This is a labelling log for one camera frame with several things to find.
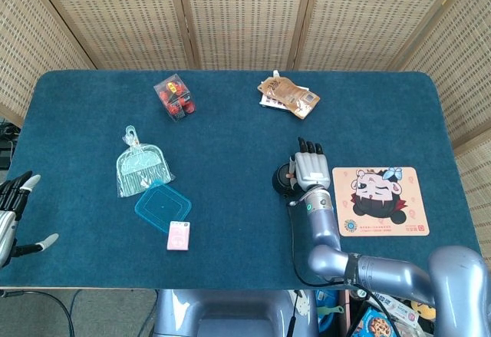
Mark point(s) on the grey robot torso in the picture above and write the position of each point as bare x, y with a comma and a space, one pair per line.
230, 314

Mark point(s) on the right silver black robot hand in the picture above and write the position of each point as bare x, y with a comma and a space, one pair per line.
312, 168

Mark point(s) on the woven folding screen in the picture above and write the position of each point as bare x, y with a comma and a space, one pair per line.
245, 14

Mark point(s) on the yellow plush toy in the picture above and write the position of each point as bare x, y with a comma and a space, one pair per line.
422, 310

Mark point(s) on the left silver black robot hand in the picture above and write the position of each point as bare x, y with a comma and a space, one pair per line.
7, 199

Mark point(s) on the blue table cloth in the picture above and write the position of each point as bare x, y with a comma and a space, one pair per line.
230, 141

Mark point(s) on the blue plastic container lid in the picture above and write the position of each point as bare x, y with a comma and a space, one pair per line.
163, 206

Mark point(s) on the blue cookie box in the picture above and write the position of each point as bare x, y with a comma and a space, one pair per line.
374, 323

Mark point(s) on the small pink box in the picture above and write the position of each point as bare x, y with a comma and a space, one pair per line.
178, 236

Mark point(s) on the cartoon girl mouse pad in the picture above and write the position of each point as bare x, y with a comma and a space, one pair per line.
383, 202

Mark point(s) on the black round lid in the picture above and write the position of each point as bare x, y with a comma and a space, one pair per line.
281, 188

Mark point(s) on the white blue printed box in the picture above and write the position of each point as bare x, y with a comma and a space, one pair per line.
399, 310

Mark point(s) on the brown spout pouch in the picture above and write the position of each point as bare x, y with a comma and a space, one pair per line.
289, 93

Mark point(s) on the clear box of red items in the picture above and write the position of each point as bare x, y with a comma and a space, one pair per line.
174, 97

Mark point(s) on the teal mini dustpan brush set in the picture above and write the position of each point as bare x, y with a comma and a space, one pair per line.
140, 166

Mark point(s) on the blue plastic bin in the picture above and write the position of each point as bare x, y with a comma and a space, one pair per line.
326, 319

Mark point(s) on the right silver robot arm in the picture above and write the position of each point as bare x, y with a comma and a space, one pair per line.
383, 268

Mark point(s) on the white printed packet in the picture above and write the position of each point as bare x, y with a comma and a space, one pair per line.
268, 101

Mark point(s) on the black floor equipment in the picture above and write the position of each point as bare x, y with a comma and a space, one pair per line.
5, 149

